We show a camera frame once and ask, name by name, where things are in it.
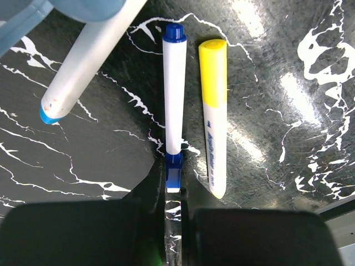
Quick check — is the yellow-tipped white marker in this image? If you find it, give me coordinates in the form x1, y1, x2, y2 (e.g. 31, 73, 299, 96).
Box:
198, 39, 227, 199

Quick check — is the light blue bin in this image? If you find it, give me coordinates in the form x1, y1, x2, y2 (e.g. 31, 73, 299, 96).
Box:
1, 0, 125, 55

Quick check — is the white marker blue tip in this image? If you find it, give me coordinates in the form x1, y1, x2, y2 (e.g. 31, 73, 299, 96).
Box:
163, 23, 187, 193

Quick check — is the white blue-capped marker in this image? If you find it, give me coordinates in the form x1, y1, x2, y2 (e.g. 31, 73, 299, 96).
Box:
39, 1, 146, 124

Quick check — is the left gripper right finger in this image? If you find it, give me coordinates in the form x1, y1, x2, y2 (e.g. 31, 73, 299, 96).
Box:
182, 168, 343, 265

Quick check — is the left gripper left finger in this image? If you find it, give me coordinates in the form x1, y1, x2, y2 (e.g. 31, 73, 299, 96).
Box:
1, 160, 164, 265

